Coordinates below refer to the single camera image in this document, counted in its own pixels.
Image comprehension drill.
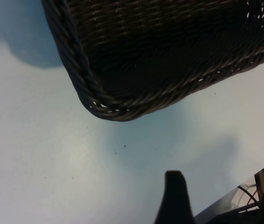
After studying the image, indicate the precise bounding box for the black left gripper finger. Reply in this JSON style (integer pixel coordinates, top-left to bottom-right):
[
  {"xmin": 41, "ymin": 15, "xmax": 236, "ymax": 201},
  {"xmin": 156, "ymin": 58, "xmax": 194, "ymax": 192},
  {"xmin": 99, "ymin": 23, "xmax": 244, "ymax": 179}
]
[{"xmin": 154, "ymin": 170, "xmax": 195, "ymax": 224}]

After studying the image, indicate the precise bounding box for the thin red wire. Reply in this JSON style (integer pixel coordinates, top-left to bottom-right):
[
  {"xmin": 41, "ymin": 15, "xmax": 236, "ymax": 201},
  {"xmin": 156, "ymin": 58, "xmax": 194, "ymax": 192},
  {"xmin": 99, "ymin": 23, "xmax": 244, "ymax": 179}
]
[{"xmin": 238, "ymin": 184, "xmax": 260, "ymax": 210}]

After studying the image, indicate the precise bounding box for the dark brown wicker basket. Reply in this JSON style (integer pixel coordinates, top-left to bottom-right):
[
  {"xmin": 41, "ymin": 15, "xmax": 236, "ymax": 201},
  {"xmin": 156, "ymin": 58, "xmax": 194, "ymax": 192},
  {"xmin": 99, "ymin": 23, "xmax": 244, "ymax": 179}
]
[{"xmin": 41, "ymin": 0, "xmax": 264, "ymax": 122}]

